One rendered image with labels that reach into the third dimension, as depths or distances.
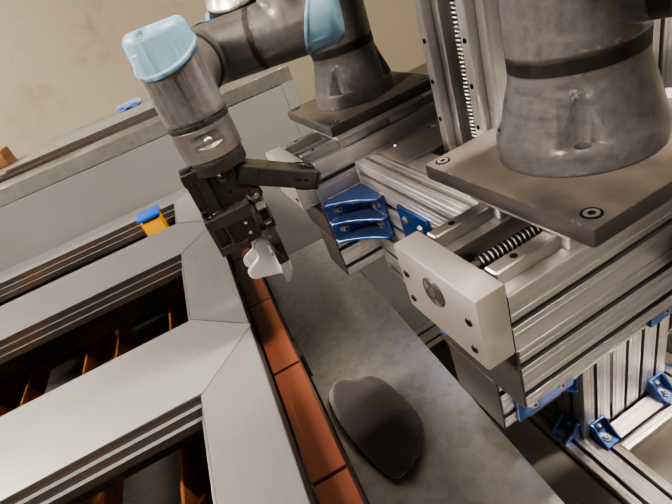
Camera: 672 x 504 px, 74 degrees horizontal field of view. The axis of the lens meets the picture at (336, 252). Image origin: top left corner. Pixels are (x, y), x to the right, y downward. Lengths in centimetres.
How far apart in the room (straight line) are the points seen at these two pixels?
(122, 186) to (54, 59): 234
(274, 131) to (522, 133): 107
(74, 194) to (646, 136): 134
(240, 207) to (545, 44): 37
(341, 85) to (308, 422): 56
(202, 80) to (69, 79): 320
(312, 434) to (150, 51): 45
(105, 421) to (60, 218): 88
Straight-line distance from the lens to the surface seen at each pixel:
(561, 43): 43
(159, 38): 53
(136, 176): 144
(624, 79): 45
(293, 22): 58
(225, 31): 61
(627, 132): 46
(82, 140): 154
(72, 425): 77
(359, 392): 74
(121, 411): 72
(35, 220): 151
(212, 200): 59
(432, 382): 75
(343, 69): 84
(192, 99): 54
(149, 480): 107
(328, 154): 84
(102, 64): 371
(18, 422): 86
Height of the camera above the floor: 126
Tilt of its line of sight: 32 degrees down
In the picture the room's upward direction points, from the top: 22 degrees counter-clockwise
